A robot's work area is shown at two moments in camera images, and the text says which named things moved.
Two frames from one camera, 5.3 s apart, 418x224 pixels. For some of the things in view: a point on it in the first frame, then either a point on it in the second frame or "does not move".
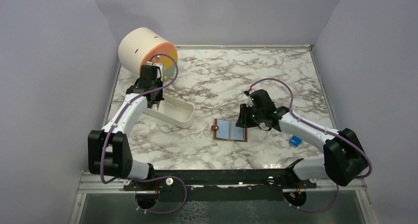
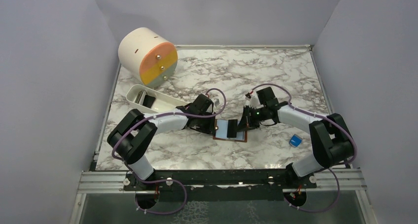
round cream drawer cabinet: x=137 y=46 does not move
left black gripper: x=159 y=97 → x=210 y=128
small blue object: x=295 y=141 does not move
